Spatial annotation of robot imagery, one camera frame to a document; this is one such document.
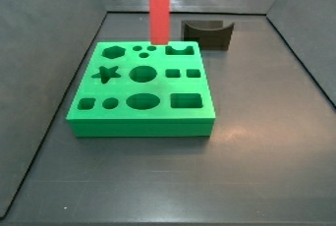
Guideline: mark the black curved cradle block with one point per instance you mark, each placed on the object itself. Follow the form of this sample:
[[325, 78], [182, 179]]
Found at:
[[211, 34]]

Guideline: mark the green shape sorter block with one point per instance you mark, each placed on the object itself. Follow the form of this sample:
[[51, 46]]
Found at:
[[143, 90]]

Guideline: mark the red rectangular peg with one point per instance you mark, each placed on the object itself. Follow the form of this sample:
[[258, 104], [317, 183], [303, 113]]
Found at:
[[159, 22]]

